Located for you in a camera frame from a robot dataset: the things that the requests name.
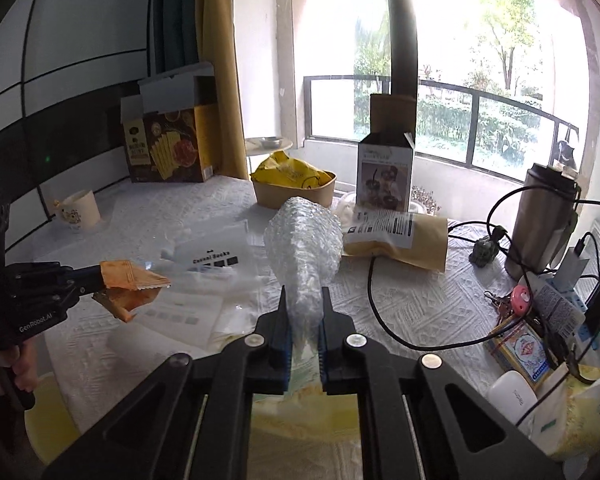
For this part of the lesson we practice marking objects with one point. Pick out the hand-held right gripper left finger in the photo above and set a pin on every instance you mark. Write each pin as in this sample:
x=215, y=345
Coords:
x=282, y=332

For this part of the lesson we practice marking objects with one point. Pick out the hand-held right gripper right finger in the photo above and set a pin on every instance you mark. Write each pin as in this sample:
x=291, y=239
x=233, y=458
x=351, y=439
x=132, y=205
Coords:
x=322, y=340

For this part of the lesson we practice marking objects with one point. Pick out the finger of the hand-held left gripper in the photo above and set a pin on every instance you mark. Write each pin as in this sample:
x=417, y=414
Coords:
x=82, y=296
x=82, y=274

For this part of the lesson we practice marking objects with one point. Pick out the orange snack wrapper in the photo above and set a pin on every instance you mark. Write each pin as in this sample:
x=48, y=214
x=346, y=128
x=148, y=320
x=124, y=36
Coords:
x=130, y=280

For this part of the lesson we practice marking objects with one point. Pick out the bubble wrap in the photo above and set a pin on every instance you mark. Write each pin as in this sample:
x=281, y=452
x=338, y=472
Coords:
x=302, y=240

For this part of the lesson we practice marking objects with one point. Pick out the white paper sheet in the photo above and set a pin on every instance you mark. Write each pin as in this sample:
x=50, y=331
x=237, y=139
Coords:
x=180, y=317

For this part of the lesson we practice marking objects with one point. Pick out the person's left hand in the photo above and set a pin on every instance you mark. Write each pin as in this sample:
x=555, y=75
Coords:
x=25, y=367

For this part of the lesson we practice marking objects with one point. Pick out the white tissue box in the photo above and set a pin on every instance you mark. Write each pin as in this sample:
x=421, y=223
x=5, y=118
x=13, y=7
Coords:
x=77, y=212

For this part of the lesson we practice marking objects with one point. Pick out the clear plastic sock bag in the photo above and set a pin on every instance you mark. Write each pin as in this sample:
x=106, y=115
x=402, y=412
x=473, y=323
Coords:
x=215, y=255

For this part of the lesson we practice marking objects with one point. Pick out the white fringed tablecloth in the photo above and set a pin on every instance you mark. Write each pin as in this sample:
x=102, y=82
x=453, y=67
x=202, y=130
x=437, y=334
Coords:
x=430, y=305

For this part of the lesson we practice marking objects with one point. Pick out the cardboard tray with yellow items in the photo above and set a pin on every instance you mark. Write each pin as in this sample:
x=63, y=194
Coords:
x=290, y=195

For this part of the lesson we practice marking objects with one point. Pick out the translucent plastic container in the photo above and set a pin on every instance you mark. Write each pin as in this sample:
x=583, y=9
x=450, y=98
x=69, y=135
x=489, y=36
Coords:
x=346, y=202

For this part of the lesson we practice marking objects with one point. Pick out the kraft paper pouch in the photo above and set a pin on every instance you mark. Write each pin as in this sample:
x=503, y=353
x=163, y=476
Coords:
x=427, y=247

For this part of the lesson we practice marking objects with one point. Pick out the brown cracker box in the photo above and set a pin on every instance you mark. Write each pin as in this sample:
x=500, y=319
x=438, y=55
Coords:
x=165, y=150

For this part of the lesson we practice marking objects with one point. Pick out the yellow snack bag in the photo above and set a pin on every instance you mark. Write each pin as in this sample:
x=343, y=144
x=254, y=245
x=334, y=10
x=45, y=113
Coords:
x=285, y=167

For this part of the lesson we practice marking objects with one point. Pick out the small photo-printed carton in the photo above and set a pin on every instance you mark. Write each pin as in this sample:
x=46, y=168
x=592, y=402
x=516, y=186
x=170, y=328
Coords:
x=382, y=180

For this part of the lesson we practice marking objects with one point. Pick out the small potted plant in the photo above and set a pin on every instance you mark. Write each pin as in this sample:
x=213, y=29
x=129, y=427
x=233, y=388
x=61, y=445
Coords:
x=426, y=199

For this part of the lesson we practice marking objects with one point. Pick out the round side table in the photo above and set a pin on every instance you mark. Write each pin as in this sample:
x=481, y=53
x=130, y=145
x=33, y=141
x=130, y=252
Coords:
x=267, y=152

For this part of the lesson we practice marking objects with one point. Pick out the green figurine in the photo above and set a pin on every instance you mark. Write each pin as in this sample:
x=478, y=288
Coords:
x=485, y=252

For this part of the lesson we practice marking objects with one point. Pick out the metal dish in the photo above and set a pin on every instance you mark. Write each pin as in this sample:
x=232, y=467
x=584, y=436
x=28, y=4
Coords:
x=269, y=141

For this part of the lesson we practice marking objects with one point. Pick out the white earbud case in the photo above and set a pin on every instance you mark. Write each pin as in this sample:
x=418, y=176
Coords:
x=512, y=395

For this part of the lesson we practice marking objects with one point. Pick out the patterned card box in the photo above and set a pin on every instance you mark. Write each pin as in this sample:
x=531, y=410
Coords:
x=522, y=347

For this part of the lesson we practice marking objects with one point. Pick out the white power strip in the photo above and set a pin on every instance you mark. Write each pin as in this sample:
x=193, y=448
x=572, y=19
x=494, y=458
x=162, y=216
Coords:
x=560, y=305

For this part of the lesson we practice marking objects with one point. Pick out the steel thermos tumbler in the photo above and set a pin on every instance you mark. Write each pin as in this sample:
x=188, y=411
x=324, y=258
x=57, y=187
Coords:
x=540, y=220

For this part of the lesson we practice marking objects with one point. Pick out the yellow curtain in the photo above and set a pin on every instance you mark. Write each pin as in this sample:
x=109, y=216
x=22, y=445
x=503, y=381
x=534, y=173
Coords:
x=225, y=60

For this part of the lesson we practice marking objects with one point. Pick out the white charger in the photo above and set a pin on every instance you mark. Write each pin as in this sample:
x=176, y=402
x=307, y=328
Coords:
x=575, y=265

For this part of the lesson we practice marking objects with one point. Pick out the yellow tissue pack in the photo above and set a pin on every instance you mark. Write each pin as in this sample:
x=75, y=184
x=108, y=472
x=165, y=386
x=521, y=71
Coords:
x=580, y=410

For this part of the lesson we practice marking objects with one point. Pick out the black balcony railing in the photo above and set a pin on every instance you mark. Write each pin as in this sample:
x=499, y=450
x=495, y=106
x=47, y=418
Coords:
x=475, y=120

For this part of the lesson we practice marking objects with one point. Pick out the teal curtain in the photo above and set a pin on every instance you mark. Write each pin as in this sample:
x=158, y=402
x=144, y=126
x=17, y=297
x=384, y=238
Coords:
x=177, y=15

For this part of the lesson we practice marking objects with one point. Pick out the hanging cloth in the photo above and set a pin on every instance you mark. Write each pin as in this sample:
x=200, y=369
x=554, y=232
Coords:
x=566, y=152

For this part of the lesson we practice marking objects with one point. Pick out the black window post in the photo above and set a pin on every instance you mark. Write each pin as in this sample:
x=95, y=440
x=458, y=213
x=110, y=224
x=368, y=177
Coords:
x=402, y=25

